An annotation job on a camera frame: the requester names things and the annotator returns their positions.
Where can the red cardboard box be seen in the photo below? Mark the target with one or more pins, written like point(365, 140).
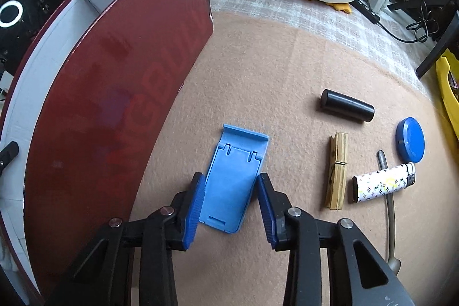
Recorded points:
point(107, 76)

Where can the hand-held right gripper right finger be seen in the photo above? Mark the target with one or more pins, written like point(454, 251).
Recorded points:
point(267, 212)

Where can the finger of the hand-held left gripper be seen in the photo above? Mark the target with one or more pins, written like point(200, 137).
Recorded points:
point(9, 152)

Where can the wooden clothespin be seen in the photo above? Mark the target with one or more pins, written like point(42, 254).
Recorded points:
point(337, 169)

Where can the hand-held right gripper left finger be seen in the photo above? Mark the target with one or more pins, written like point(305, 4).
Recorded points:
point(193, 209)

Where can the black cylindrical tube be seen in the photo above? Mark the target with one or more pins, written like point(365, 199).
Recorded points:
point(346, 107)

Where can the yellow leaf-shaped bowl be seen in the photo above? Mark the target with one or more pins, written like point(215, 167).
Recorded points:
point(444, 76)

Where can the white patterned lighter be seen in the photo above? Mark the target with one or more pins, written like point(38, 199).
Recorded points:
point(383, 183)

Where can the metal spoon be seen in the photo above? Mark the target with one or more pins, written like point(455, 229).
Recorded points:
point(389, 220)

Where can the blue round compact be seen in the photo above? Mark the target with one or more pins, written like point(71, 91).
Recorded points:
point(410, 139)

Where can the white checked cloth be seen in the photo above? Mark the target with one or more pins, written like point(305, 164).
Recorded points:
point(287, 12)

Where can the blue plastic phone stand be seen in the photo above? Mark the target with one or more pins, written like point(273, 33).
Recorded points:
point(233, 177)

